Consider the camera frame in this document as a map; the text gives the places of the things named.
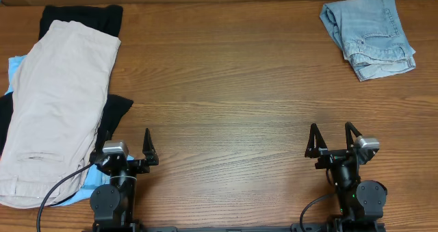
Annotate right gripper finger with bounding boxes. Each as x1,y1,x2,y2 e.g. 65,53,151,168
345,122,362,150
305,123,328,158

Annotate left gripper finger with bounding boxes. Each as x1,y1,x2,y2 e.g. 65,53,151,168
142,128,159,166
94,131,110,153

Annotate beige khaki shorts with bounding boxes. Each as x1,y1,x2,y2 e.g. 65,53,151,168
1,20,120,209

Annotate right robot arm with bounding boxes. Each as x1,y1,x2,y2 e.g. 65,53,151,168
299,122,388,232

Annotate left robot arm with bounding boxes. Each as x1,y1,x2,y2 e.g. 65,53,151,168
90,129,159,232

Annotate light blue garment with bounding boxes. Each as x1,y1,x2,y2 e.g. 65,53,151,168
1,55,133,206

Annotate folded light blue jeans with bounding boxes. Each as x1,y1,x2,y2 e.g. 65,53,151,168
320,0,416,81

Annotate black t-shirt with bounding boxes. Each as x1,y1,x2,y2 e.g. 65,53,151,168
1,5,133,149

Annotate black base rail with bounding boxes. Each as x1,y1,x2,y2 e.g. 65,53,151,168
83,223,386,232

